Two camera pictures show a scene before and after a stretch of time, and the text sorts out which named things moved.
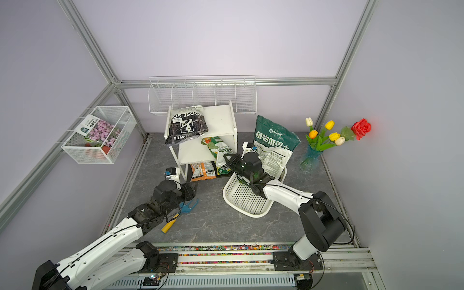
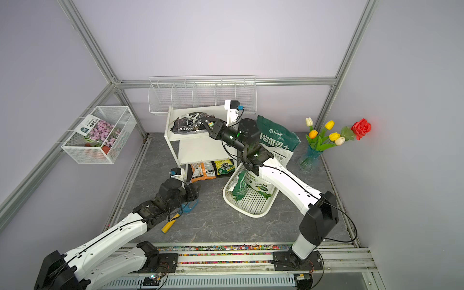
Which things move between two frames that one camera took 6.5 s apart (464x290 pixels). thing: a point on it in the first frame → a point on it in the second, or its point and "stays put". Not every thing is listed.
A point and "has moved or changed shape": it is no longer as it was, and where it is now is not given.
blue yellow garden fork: (185, 208) stays put
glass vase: (310, 160) stays put
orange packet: (203, 171) stays put
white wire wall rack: (164, 92) stays put
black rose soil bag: (185, 124) has moved or changed shape
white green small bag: (218, 148) → (244, 180)
